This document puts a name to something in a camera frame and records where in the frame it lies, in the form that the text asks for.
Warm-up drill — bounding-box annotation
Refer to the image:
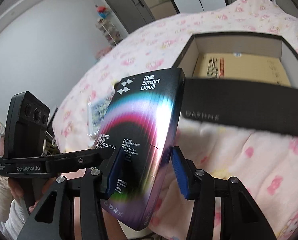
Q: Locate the black Smart Devil box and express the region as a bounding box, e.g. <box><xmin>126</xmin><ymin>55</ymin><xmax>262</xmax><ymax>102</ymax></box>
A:
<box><xmin>95</xmin><ymin>68</ymin><xmax>185</xmax><ymax>231</ymax></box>

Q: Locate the person left hand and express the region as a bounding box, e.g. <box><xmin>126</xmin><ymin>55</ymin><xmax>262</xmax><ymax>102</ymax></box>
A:
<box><xmin>8</xmin><ymin>178</ymin><xmax>56</xmax><ymax>214</ymax></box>

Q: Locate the white alcohol wipes pack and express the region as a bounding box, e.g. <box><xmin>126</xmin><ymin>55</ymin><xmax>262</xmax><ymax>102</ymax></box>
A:
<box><xmin>87</xmin><ymin>96</ymin><xmax>112</xmax><ymax>138</ymax></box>

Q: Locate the pink cartoon print bedspread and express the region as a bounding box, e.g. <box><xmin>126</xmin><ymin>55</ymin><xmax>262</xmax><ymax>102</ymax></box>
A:
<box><xmin>53</xmin><ymin>0</ymin><xmax>298</xmax><ymax>239</ymax></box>

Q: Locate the white shelf rack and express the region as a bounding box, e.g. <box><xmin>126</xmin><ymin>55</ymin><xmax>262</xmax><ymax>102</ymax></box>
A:
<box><xmin>96</xmin><ymin>18</ymin><xmax>122</xmax><ymax>47</ymax></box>

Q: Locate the black Daphne shoe box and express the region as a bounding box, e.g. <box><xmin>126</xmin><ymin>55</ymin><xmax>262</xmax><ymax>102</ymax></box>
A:
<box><xmin>175</xmin><ymin>32</ymin><xmax>298</xmax><ymax>136</ymax></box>

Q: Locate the dark grey door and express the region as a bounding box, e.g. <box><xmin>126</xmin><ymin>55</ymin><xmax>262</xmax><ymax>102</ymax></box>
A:
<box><xmin>105</xmin><ymin>0</ymin><xmax>155</xmax><ymax>33</ymax></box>

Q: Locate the beige drawer cabinet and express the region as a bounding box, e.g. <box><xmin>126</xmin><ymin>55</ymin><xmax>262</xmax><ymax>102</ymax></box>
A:
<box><xmin>144</xmin><ymin>0</ymin><xmax>177</xmax><ymax>20</ymax></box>

